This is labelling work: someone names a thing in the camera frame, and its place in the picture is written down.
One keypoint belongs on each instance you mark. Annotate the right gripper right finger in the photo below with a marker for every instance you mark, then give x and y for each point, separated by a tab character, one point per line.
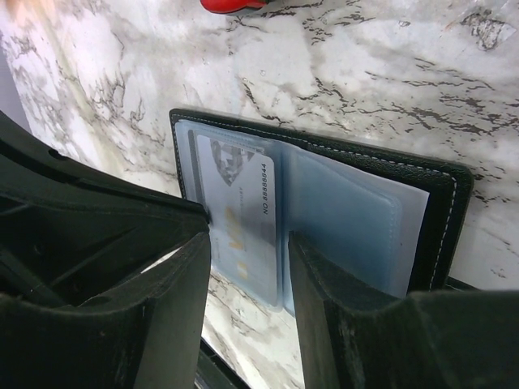
354	336

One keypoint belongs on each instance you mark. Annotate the white vip card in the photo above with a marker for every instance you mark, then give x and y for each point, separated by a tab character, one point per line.
238	186

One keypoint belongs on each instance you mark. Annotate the black leather card holder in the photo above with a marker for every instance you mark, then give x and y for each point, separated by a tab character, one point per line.
392	219

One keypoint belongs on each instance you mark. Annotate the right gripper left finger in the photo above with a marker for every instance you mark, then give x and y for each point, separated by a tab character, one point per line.
103	283

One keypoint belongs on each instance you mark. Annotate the red black utility knife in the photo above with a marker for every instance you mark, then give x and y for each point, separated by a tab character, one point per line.
229	7

